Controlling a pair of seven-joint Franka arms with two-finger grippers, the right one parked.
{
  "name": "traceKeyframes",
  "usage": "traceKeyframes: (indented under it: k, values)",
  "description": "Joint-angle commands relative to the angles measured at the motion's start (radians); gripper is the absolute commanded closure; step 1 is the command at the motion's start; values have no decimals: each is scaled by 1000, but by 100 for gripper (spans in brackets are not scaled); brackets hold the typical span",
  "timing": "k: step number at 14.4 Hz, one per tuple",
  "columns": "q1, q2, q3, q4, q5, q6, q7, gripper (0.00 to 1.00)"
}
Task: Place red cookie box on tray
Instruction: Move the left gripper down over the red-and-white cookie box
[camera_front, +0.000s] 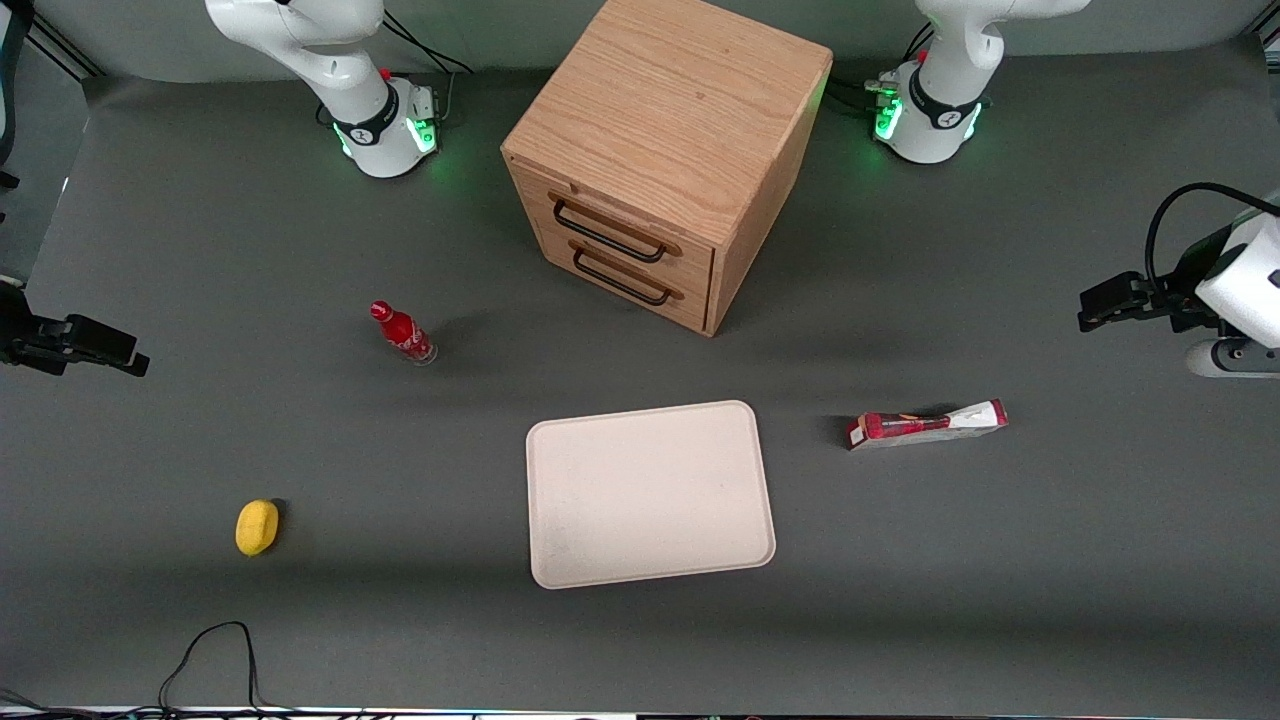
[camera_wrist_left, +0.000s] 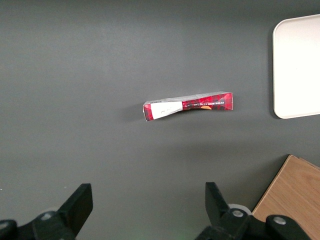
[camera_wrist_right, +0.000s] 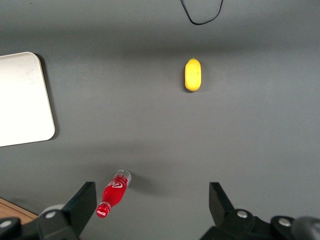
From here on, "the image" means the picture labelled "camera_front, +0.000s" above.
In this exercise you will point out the red cola bottle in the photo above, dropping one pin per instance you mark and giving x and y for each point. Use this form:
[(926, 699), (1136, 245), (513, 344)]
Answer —
[(403, 334)]

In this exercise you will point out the red tartan cookie box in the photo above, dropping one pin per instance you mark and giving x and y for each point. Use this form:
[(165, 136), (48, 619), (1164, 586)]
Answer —
[(915, 426)]

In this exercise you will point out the beige plastic tray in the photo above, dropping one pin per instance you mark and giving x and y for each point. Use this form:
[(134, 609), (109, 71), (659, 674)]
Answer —
[(648, 493)]

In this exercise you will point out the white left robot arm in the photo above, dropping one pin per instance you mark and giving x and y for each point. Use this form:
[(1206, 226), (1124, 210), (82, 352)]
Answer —
[(945, 90)]

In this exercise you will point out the yellow lemon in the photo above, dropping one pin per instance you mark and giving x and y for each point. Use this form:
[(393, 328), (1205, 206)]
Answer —
[(257, 527)]

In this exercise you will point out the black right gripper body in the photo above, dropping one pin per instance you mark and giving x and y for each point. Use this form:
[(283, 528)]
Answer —
[(14, 335)]

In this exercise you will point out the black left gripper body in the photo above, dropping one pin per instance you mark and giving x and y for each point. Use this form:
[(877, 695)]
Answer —
[(1186, 297)]

